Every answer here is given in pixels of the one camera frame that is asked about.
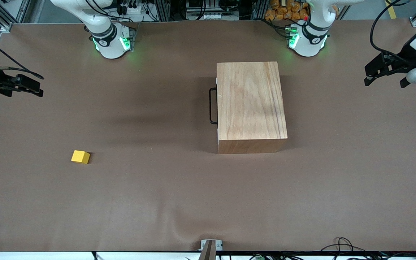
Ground yellow cube block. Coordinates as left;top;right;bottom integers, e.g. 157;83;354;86
71;150;91;165

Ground grey metal table clamp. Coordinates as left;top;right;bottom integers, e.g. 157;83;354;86
201;239;223;260

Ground white power strip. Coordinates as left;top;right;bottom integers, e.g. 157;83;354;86
116;0;147;16

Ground grey arm base bracket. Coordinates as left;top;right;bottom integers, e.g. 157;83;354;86
123;22;140;51

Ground orange snack bags pile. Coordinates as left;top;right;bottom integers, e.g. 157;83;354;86
265;0;309;21

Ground wooden drawer cabinet box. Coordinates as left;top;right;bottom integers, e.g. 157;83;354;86
216;61;288;155

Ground aluminium frame post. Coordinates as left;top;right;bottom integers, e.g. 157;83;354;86
156;0;171;21

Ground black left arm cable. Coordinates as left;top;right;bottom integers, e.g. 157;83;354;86
370;0;411;55

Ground wooden drawer with black handle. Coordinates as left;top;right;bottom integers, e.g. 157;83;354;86
209;77;219;143

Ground black cable loops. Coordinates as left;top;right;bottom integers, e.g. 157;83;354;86
320;237;416;260

